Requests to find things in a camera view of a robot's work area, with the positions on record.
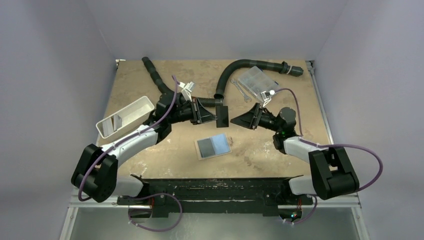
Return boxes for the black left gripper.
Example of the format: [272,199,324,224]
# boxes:
[168,97,217,125]

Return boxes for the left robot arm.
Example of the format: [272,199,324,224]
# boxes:
[71,93,218,205]

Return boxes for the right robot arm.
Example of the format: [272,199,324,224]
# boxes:
[230,103,360,204]

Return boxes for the silver cards in tray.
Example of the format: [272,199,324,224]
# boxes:
[100,114,123,137]

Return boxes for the silver open-end wrench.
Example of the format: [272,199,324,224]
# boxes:
[230,78,252,103]

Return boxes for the clear plastic compartment box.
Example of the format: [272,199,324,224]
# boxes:
[238,66,281,104]

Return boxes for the white plastic tray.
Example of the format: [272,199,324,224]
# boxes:
[95,96,155,141]

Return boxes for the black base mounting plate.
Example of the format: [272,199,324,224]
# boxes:
[111,177,315,219]

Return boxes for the long dark corrugated hose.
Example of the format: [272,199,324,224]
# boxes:
[141,56,224,109]

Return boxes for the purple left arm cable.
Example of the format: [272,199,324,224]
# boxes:
[77,75,184,233]

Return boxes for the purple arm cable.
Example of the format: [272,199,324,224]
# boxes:
[77,75,184,233]
[273,87,384,225]

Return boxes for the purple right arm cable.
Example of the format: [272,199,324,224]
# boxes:
[273,87,384,225]

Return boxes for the curved dark corrugated hose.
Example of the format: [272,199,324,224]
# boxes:
[213,59,304,100]

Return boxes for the aluminium frame rail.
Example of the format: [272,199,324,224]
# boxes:
[60,178,369,240]

